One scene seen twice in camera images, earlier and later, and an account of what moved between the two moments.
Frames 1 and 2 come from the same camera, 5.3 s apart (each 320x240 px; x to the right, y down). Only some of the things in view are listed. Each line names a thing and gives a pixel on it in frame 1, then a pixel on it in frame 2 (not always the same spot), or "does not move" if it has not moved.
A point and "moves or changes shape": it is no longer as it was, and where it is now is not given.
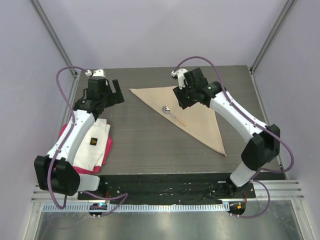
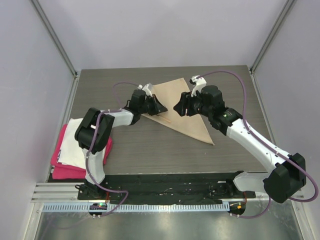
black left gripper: (117, 95) -> (158, 107)
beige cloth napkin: (198, 118) moves or changes shape
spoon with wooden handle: (167, 110) -> (165, 119)
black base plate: (168, 188) does not move
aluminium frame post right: (288, 6) does not move
